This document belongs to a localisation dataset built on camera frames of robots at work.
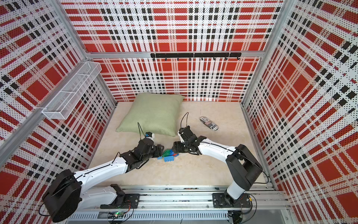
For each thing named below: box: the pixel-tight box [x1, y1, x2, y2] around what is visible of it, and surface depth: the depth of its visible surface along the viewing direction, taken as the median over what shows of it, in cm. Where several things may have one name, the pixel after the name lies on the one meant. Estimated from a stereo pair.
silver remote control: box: [199, 116, 219, 132], surface depth 106 cm
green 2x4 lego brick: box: [161, 149, 171, 158], surface depth 88 cm
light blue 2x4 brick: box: [163, 155, 175, 163], surface depth 90 cm
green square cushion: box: [115, 92, 185, 137], surface depth 98 cm
